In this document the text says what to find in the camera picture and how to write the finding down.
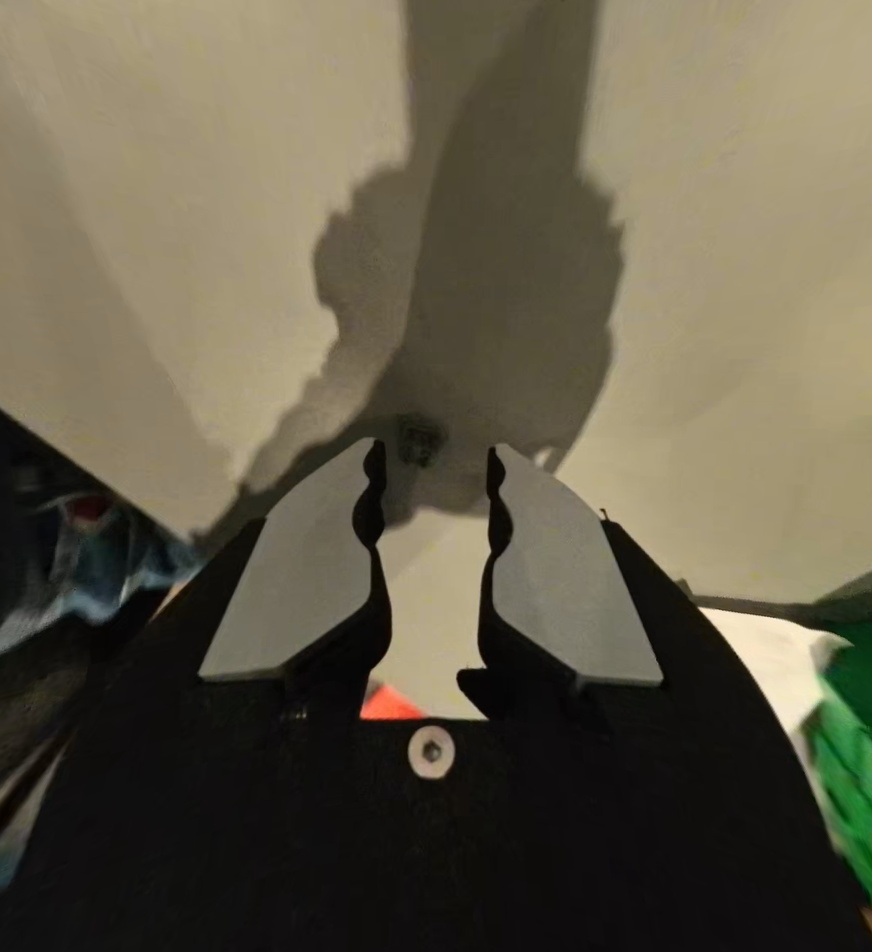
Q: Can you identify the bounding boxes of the dark blue cloth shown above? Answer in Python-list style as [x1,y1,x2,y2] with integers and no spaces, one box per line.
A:
[0,383,210,670]

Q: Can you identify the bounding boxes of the green plastic bin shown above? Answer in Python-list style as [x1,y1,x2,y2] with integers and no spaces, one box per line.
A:
[808,613,872,931]

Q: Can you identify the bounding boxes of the red brick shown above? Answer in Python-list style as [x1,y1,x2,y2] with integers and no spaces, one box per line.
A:
[361,684,418,721]

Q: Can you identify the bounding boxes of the white sheet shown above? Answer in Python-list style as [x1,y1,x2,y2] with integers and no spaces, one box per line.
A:
[696,606,853,752]

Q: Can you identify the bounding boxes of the small dark grey brick piece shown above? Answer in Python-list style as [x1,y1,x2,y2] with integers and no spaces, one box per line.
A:
[395,416,446,468]

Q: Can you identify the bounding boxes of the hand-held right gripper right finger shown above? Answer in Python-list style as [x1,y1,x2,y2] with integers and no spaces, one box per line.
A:
[478,444,664,689]

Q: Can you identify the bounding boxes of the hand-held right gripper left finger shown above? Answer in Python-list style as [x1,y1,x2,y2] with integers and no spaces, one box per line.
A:
[198,439,394,679]

